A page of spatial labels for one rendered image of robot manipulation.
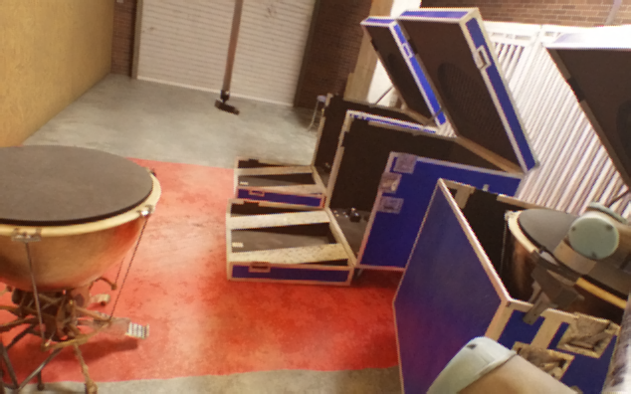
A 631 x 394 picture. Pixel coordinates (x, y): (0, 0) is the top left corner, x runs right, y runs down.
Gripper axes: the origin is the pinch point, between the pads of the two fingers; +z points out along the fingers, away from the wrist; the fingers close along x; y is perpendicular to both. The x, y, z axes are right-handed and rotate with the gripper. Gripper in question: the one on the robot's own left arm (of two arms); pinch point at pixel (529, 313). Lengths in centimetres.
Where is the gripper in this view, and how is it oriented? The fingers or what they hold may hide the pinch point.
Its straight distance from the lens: 123.2
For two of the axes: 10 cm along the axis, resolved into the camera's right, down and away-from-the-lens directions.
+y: 9.1, 4.1, 0.5
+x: 1.0, -3.5, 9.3
